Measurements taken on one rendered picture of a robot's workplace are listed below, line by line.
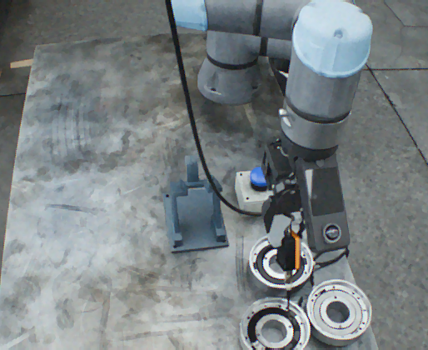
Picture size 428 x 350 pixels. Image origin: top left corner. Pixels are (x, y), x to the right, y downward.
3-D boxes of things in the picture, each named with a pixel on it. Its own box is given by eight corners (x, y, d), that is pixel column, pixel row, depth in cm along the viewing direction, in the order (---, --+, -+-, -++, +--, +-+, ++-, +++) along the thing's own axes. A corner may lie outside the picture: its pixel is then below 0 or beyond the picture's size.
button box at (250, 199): (280, 213, 90) (284, 196, 86) (241, 217, 89) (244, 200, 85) (269, 180, 95) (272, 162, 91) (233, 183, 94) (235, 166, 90)
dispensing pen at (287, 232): (283, 322, 70) (283, 216, 66) (275, 309, 74) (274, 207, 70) (296, 320, 71) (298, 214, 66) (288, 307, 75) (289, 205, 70)
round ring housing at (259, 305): (274, 382, 68) (278, 374, 65) (223, 337, 73) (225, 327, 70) (317, 337, 73) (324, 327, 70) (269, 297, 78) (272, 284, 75)
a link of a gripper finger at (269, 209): (286, 222, 68) (304, 181, 61) (289, 232, 66) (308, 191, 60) (254, 224, 66) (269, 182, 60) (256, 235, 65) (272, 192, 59)
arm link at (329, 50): (372, -2, 47) (382, 42, 41) (350, 82, 55) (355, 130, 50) (297, -13, 47) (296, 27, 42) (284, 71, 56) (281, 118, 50)
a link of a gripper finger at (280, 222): (269, 220, 74) (286, 178, 67) (279, 252, 70) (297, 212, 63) (249, 221, 73) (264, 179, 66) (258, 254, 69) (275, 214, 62)
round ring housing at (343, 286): (376, 327, 75) (385, 317, 71) (328, 362, 71) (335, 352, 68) (337, 281, 80) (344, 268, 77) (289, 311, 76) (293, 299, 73)
